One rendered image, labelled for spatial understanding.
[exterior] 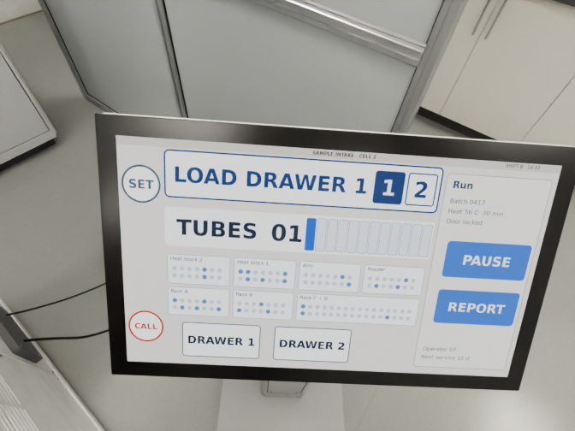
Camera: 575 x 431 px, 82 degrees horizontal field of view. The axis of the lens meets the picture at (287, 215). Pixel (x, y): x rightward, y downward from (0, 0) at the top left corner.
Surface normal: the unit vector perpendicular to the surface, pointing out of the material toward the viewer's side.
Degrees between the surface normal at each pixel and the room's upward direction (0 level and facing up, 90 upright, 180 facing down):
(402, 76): 90
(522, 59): 90
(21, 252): 0
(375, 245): 50
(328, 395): 5
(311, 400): 0
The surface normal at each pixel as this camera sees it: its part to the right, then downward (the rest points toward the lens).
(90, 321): 0.07, -0.59
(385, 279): 0.03, 0.24
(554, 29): -0.59, 0.62
